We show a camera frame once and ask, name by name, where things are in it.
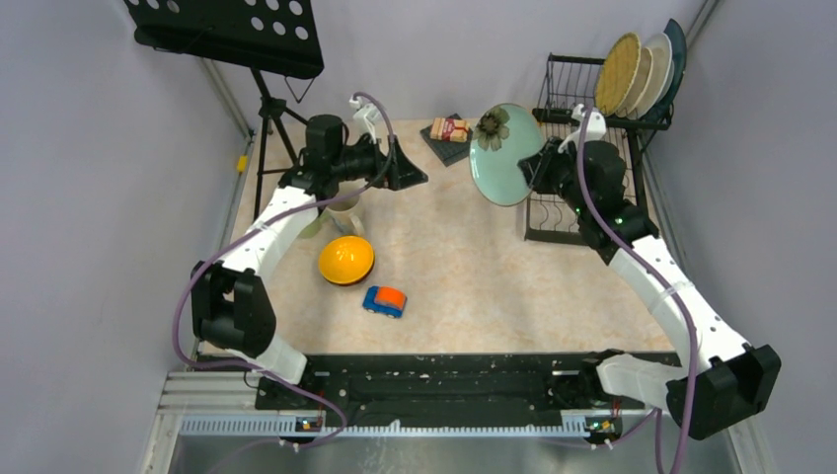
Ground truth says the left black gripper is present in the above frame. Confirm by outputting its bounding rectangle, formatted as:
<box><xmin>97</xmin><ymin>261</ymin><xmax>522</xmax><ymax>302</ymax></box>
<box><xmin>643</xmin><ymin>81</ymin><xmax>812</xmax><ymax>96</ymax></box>
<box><xmin>332</xmin><ymin>131</ymin><xmax>427</xmax><ymax>191</ymax></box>

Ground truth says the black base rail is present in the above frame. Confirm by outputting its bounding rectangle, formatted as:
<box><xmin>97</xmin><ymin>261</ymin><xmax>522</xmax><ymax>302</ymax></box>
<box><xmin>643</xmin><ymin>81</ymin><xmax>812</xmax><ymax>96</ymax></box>
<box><xmin>156</xmin><ymin>352</ymin><xmax>753</xmax><ymax>447</ymax></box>

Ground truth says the black wire dish rack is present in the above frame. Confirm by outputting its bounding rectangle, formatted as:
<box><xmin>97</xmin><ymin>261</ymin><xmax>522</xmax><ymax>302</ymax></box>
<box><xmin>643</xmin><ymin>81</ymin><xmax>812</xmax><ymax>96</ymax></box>
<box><xmin>521</xmin><ymin>52</ymin><xmax>674</xmax><ymax>249</ymax></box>

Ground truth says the light green round plate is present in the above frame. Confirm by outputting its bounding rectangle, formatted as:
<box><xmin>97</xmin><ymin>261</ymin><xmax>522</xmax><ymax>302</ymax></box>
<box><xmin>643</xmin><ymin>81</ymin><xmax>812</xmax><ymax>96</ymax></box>
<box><xmin>469</xmin><ymin>103</ymin><xmax>545</xmax><ymax>207</ymax></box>

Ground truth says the purple cable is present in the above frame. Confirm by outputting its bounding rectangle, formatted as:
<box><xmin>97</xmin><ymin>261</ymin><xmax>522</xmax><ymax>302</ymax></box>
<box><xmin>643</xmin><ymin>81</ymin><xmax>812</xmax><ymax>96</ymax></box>
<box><xmin>171</xmin><ymin>90</ymin><xmax>398</xmax><ymax>452</ymax></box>
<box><xmin>542</xmin><ymin>108</ymin><xmax>701</xmax><ymax>474</ymax></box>

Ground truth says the teal square plate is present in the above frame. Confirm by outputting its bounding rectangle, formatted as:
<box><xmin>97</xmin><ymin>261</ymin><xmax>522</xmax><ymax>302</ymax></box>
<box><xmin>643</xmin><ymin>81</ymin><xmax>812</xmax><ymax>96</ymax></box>
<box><xmin>643</xmin><ymin>19</ymin><xmax>687</xmax><ymax>122</ymax></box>

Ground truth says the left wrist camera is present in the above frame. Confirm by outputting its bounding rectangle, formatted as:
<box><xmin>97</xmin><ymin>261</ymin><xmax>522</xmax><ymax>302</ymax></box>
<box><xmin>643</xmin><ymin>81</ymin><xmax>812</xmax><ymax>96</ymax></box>
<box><xmin>348</xmin><ymin>97</ymin><xmax>381</xmax><ymax>143</ymax></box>

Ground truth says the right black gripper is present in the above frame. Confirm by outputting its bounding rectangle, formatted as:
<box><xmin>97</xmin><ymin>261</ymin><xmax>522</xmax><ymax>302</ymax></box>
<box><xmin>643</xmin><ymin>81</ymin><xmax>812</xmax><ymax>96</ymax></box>
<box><xmin>520</xmin><ymin>135</ymin><xmax>591</xmax><ymax>215</ymax></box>

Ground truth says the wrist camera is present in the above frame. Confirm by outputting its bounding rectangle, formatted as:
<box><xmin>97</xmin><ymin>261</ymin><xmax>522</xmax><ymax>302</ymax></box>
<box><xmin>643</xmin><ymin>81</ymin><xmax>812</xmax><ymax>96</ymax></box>
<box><xmin>348</xmin><ymin>97</ymin><xmax>381</xmax><ymax>143</ymax></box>
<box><xmin>558</xmin><ymin>103</ymin><xmax>607</xmax><ymax>153</ymax></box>

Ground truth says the beige mug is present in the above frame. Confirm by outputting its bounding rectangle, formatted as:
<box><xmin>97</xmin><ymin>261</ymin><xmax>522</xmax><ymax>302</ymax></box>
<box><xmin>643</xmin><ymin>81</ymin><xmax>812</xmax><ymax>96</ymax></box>
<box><xmin>326</xmin><ymin>196</ymin><xmax>366</xmax><ymax>238</ymax></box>

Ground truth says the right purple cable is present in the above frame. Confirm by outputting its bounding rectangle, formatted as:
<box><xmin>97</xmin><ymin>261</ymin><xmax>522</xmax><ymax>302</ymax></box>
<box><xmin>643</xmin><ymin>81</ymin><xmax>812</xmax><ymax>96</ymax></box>
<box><xmin>542</xmin><ymin>108</ymin><xmax>701</xmax><ymax>474</ymax></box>

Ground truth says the blue orange toy car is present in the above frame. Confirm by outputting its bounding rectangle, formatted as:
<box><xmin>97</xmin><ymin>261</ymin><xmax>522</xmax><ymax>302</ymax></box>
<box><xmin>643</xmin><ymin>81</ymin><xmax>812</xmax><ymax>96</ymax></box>
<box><xmin>362</xmin><ymin>285</ymin><xmax>408</xmax><ymax>319</ymax></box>

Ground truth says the yellow-rimmed patterned plate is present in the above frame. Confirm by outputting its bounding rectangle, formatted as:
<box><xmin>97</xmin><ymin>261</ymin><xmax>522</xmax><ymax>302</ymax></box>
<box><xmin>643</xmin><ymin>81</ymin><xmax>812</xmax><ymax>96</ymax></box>
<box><xmin>594</xmin><ymin>32</ymin><xmax>642</xmax><ymax>116</ymax></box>

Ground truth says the light green mug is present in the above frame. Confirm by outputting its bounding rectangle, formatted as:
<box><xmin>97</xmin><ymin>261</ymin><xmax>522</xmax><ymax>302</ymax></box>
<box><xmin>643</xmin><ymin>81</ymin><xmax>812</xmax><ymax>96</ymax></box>
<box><xmin>298</xmin><ymin>219</ymin><xmax>325</xmax><ymax>239</ymax></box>

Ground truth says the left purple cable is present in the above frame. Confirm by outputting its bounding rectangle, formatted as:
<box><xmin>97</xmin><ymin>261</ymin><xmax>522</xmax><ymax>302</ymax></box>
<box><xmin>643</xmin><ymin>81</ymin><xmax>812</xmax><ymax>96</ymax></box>
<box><xmin>171</xmin><ymin>90</ymin><xmax>398</xmax><ymax>452</ymax></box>

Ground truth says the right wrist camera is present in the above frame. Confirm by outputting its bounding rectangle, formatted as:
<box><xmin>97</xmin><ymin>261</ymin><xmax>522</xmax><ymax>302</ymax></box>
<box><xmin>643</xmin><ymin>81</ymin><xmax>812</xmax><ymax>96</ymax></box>
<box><xmin>558</xmin><ymin>103</ymin><xmax>607</xmax><ymax>153</ymax></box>

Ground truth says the cream floral ceramic plate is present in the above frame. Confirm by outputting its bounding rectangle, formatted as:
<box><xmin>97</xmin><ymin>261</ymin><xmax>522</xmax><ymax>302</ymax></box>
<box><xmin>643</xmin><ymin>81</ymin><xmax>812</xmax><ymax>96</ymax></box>
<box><xmin>615</xmin><ymin>47</ymin><xmax>652</xmax><ymax>118</ymax></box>

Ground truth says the wooden blocks stack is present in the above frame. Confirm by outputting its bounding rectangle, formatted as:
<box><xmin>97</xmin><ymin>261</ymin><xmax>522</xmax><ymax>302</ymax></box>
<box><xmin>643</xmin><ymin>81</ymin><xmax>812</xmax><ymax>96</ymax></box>
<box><xmin>429</xmin><ymin>117</ymin><xmax>470</xmax><ymax>143</ymax></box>

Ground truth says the black music stand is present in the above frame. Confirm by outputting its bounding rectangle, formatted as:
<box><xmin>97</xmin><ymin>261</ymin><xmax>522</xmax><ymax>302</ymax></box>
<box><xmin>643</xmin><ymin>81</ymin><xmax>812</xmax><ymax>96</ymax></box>
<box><xmin>125</xmin><ymin>0</ymin><xmax>324</xmax><ymax>216</ymax></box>

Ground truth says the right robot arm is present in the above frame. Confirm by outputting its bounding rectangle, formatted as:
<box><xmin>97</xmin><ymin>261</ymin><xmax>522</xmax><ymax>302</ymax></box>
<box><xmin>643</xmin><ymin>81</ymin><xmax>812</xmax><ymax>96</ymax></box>
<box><xmin>514</xmin><ymin>139</ymin><xmax>782</xmax><ymax>440</ymax></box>

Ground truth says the yellow bowl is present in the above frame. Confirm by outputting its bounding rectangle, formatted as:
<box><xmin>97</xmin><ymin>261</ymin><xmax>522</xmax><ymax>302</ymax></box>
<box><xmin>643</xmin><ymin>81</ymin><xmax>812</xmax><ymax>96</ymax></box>
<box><xmin>318</xmin><ymin>235</ymin><xmax>376</xmax><ymax>286</ymax></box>

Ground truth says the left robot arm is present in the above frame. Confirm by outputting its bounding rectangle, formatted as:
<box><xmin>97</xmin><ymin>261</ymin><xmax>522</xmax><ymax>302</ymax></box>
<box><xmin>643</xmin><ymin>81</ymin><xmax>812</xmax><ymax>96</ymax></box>
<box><xmin>190</xmin><ymin>115</ymin><xmax>428</xmax><ymax>409</ymax></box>

